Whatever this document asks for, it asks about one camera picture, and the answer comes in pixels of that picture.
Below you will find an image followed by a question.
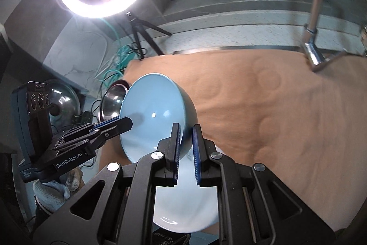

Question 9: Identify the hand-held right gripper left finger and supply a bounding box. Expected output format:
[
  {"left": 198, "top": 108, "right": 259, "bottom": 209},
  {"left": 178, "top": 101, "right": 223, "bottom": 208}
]
[{"left": 33, "top": 123, "right": 182, "bottom": 245}]

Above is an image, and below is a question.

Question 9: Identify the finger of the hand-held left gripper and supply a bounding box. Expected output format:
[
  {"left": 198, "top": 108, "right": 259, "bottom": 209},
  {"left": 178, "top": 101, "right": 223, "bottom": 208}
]
[
  {"left": 86, "top": 117, "right": 134, "bottom": 146},
  {"left": 59, "top": 116, "right": 120, "bottom": 136}
]

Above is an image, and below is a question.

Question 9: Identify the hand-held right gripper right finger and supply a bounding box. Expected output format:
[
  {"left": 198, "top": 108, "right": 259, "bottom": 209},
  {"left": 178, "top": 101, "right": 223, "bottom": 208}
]
[{"left": 192, "top": 124, "right": 336, "bottom": 245}]

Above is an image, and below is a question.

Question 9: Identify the light blue bowl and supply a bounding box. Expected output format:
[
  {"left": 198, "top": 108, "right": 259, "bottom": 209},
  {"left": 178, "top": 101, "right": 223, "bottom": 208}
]
[{"left": 119, "top": 73, "right": 198, "bottom": 163}]

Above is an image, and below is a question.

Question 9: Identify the white plate grey leaf print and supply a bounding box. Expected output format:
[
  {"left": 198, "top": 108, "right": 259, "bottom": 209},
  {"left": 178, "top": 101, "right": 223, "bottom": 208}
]
[{"left": 153, "top": 144, "right": 227, "bottom": 234}]

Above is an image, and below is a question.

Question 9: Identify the person's left hand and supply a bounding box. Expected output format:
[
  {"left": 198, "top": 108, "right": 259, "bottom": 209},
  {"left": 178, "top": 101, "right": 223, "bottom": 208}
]
[{"left": 33, "top": 167, "right": 84, "bottom": 214}]

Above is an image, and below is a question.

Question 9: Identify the steel bowl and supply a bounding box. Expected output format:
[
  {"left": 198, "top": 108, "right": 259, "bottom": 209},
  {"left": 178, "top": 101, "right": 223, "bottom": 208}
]
[{"left": 99, "top": 80, "right": 129, "bottom": 123}]

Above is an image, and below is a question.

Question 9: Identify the tan felt mat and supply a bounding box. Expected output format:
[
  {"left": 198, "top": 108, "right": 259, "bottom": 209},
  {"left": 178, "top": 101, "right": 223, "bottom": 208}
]
[{"left": 99, "top": 49, "right": 367, "bottom": 234}]

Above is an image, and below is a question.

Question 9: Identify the black tripod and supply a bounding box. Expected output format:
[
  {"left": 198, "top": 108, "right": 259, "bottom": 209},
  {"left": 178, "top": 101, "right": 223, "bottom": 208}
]
[{"left": 125, "top": 11, "right": 172, "bottom": 60}]

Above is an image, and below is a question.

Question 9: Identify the teal cable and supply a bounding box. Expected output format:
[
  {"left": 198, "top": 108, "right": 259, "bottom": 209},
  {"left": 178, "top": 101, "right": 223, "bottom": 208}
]
[{"left": 99, "top": 18, "right": 133, "bottom": 85}]

